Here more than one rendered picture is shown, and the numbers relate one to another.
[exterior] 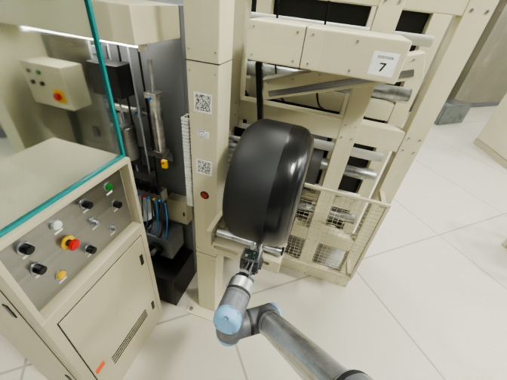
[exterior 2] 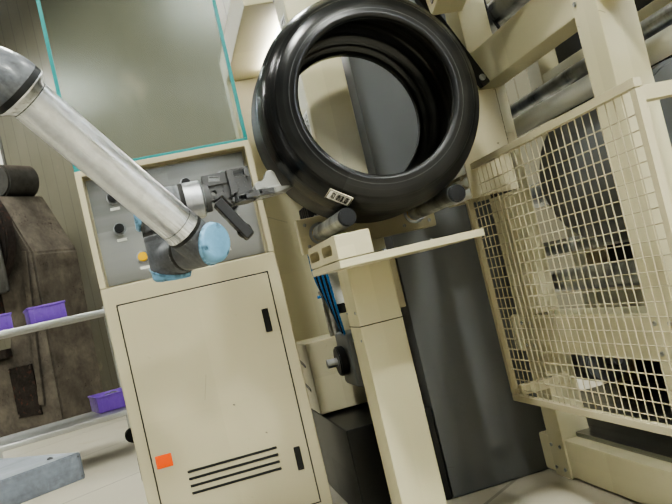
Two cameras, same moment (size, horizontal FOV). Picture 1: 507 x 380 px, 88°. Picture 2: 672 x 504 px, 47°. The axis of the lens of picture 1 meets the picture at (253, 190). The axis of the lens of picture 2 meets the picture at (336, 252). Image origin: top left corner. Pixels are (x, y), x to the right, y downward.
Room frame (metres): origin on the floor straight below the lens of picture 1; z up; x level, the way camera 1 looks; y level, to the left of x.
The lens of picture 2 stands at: (0.00, -1.78, 0.76)
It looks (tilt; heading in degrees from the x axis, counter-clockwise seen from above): 2 degrees up; 64
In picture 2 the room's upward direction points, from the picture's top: 13 degrees counter-clockwise
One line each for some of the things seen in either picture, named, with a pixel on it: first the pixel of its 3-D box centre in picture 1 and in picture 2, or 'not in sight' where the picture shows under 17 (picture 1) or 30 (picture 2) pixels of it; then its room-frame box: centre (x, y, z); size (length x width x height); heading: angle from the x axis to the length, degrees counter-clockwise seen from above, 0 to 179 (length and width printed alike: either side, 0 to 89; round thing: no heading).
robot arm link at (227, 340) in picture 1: (231, 326); (169, 254); (0.45, 0.02, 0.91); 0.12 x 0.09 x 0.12; 113
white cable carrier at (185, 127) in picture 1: (191, 164); not in sight; (1.04, 0.31, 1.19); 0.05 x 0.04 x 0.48; 167
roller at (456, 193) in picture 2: not in sight; (433, 203); (1.15, -0.07, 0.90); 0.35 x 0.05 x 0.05; 77
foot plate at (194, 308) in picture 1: (210, 300); not in sight; (1.05, 0.22, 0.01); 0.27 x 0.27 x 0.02; 77
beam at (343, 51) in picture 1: (324, 47); not in sight; (1.27, -0.23, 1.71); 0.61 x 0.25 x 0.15; 77
